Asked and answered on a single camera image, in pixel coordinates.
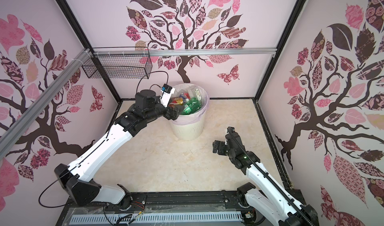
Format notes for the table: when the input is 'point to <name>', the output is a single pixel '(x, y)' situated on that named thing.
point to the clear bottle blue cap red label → (186, 96)
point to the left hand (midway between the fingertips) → (177, 105)
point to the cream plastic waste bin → (188, 132)
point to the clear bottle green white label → (198, 94)
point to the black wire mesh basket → (121, 63)
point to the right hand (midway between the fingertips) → (220, 142)
